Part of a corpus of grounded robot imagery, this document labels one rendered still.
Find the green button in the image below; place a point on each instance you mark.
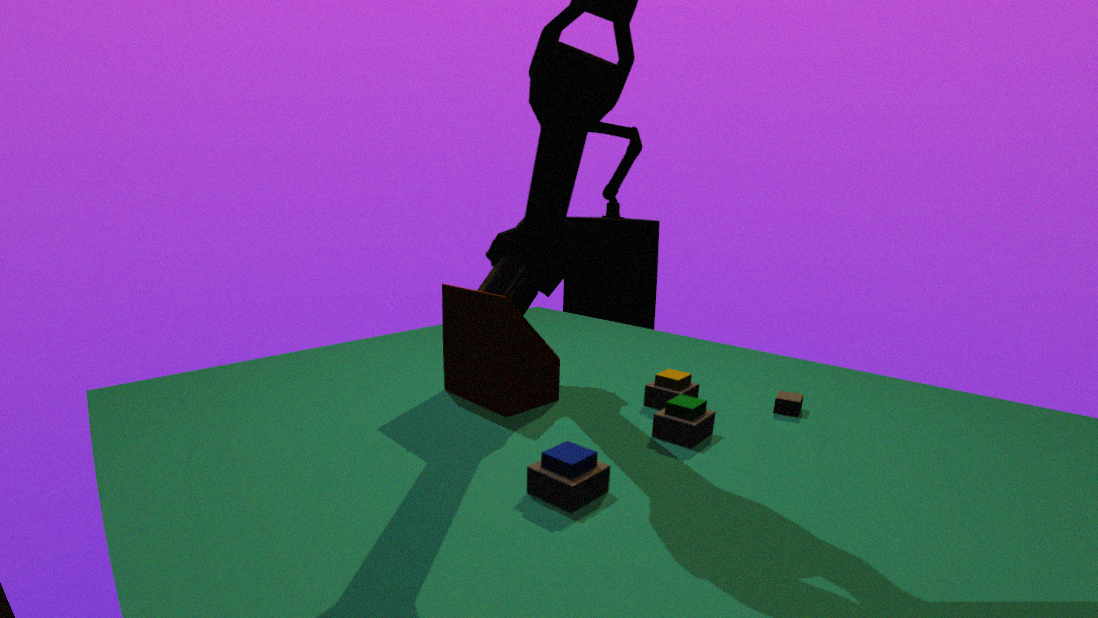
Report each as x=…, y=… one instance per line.
x=684, y=421

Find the blue button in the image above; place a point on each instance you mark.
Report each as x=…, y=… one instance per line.
x=568, y=476

